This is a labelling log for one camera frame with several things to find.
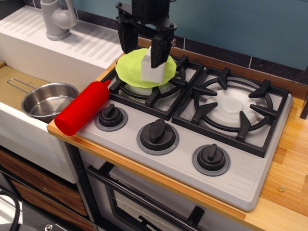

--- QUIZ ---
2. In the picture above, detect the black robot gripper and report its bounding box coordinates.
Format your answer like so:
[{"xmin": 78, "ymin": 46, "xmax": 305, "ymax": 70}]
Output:
[{"xmin": 116, "ymin": 0, "xmax": 177, "ymax": 68}]

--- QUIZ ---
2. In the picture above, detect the white salt container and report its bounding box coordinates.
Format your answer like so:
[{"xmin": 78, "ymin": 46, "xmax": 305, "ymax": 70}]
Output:
[{"xmin": 141, "ymin": 46, "xmax": 166, "ymax": 84}]

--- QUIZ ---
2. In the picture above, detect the red ketchup bottle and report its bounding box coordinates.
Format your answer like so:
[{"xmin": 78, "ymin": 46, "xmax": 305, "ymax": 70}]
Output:
[{"xmin": 54, "ymin": 80, "xmax": 111, "ymax": 136}]

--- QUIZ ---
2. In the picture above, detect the lime green plate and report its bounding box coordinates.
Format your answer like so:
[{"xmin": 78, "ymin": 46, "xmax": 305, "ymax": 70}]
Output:
[{"xmin": 115, "ymin": 48, "xmax": 177, "ymax": 88}]

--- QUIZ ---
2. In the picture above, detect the white toy sink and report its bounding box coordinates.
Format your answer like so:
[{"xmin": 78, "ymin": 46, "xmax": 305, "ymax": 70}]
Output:
[{"xmin": 0, "ymin": 6, "xmax": 122, "ymax": 183}]

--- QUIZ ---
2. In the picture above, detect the stainless steel pot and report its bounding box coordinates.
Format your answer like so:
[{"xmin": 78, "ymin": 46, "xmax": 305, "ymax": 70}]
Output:
[{"xmin": 7, "ymin": 78, "xmax": 79, "ymax": 124}]

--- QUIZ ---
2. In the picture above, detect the black left burner grate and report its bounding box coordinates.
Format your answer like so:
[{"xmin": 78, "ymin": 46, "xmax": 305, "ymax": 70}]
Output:
[{"xmin": 101, "ymin": 55, "xmax": 205, "ymax": 120}]

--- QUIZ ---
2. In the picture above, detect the black burner grate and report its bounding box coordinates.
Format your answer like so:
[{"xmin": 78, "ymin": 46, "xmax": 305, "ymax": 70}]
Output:
[
  {"xmin": 101, "ymin": 55, "xmax": 205, "ymax": 120},
  {"xmin": 172, "ymin": 67, "xmax": 293, "ymax": 157}
]

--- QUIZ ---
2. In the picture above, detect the black left stove knob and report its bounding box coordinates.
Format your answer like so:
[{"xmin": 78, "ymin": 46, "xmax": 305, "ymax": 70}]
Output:
[{"xmin": 94, "ymin": 104, "xmax": 128, "ymax": 132}]

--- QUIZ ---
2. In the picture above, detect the black stove knob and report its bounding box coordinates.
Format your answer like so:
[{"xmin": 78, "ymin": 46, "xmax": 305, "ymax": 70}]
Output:
[
  {"xmin": 94, "ymin": 104, "xmax": 128, "ymax": 132},
  {"xmin": 192, "ymin": 144, "xmax": 231, "ymax": 177},
  {"xmin": 137, "ymin": 119, "xmax": 180, "ymax": 155}
]

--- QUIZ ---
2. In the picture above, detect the grey toy faucet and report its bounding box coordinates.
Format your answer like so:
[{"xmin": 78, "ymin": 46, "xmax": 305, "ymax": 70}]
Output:
[{"xmin": 40, "ymin": 0, "xmax": 77, "ymax": 41}]

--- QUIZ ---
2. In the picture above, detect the black middle stove knob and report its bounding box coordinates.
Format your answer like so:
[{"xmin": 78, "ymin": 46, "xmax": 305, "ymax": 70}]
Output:
[{"xmin": 137, "ymin": 119, "xmax": 180, "ymax": 155}]

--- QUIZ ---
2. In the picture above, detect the white right burner cap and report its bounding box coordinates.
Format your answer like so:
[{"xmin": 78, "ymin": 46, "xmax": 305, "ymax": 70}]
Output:
[{"xmin": 199, "ymin": 82, "xmax": 267, "ymax": 128}]

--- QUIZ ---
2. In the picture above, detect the grey toy stove top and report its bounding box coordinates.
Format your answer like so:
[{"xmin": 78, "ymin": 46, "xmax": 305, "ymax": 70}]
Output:
[{"xmin": 78, "ymin": 56, "xmax": 293, "ymax": 211}]

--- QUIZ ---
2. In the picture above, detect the black right stove knob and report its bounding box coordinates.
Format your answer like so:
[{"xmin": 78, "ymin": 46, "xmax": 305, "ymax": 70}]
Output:
[{"xmin": 192, "ymin": 144, "xmax": 231, "ymax": 177}]

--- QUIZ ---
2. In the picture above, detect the black right burner grate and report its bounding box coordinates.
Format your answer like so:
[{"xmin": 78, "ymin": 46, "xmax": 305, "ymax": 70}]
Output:
[{"xmin": 172, "ymin": 67, "xmax": 293, "ymax": 157}]

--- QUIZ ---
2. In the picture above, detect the wooden drawer front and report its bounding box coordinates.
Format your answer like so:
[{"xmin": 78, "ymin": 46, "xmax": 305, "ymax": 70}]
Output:
[{"xmin": 0, "ymin": 147, "xmax": 94, "ymax": 231}]

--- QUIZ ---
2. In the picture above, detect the white oven door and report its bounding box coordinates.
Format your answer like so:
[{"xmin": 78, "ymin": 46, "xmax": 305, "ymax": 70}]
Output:
[{"xmin": 88, "ymin": 166, "xmax": 249, "ymax": 231}]

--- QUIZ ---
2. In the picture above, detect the black oven door handle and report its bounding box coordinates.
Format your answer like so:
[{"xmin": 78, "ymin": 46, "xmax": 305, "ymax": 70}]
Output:
[{"xmin": 86, "ymin": 163, "xmax": 204, "ymax": 231}]

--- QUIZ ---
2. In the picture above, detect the black cable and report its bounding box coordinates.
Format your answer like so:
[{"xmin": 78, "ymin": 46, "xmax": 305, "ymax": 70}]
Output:
[{"xmin": 0, "ymin": 190, "xmax": 24, "ymax": 231}]

